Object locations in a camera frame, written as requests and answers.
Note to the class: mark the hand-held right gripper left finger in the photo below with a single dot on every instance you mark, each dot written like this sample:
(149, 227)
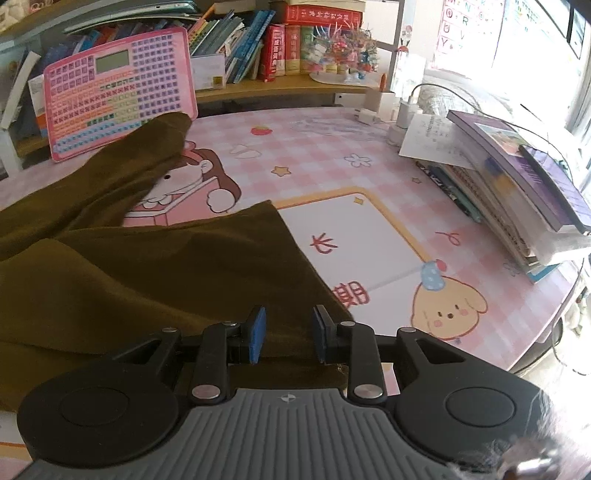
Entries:
(258, 334)

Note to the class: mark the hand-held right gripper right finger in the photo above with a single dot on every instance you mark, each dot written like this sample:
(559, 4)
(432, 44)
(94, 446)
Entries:
(319, 334)

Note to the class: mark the brown pants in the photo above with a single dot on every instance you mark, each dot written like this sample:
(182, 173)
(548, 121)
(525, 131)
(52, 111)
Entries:
(161, 277)

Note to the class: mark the pink checked cartoon table mat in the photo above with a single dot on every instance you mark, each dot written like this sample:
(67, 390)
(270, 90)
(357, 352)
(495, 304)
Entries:
(392, 207)

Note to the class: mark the small white power adapter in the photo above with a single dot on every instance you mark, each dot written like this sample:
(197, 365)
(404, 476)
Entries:
(368, 116)

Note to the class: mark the white paper sheet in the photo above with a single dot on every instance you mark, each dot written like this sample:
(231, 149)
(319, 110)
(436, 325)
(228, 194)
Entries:
(429, 138)

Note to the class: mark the stack of purple books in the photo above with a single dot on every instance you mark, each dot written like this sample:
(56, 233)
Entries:
(498, 184)

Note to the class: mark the white charger plug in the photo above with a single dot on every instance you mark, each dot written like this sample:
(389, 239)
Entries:
(408, 115)

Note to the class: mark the white square block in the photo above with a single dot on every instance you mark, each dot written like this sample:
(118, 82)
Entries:
(387, 106)

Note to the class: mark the wooden shelf board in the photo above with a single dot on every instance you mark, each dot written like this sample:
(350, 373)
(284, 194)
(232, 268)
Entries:
(277, 85)

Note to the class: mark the small white carton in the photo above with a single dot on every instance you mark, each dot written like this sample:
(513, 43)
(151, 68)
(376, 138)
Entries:
(207, 71)

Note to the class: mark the pink learning tablet toy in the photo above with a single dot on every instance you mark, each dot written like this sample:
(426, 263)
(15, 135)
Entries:
(115, 97)

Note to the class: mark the thick red dictionary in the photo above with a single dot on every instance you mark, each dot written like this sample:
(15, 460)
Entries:
(272, 53)

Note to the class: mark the colourful paper ornament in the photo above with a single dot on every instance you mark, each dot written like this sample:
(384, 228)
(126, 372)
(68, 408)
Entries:
(344, 50)

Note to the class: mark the row of thin blue books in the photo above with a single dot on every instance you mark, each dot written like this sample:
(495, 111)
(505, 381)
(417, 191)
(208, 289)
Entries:
(240, 46)

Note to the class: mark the orange and white box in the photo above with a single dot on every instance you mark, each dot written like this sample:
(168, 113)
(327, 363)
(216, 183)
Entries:
(38, 108)

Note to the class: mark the flat red book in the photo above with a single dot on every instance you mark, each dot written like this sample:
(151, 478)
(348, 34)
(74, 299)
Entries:
(323, 14)

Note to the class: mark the row of blue purple books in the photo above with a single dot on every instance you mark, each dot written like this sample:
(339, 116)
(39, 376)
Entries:
(124, 34)

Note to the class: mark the beige thick book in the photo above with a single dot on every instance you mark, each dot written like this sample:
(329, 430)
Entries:
(318, 4)

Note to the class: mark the teal flat folder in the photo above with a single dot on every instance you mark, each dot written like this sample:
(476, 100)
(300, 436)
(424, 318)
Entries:
(138, 14)

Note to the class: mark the white softcover book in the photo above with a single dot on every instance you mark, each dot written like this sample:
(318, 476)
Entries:
(18, 87)

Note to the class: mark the alphabet wall poster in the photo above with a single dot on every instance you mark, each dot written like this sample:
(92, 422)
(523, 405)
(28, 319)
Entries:
(455, 27)

